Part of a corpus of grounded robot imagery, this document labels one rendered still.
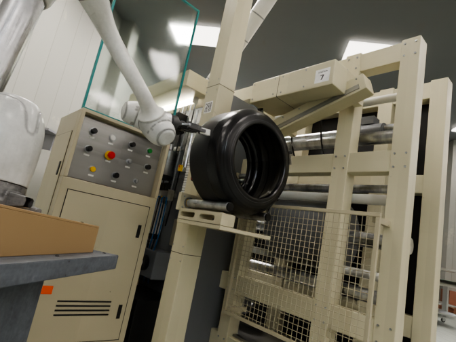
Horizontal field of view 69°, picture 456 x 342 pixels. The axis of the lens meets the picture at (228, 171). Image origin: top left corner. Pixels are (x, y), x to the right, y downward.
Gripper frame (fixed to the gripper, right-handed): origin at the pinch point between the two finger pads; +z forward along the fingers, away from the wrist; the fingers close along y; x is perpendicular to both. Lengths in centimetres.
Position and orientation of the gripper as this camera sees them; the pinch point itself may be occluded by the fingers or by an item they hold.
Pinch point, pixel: (203, 131)
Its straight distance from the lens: 161.3
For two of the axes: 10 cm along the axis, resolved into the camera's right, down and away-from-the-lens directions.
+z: 7.4, 1.3, 6.6
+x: -0.8, 9.9, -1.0
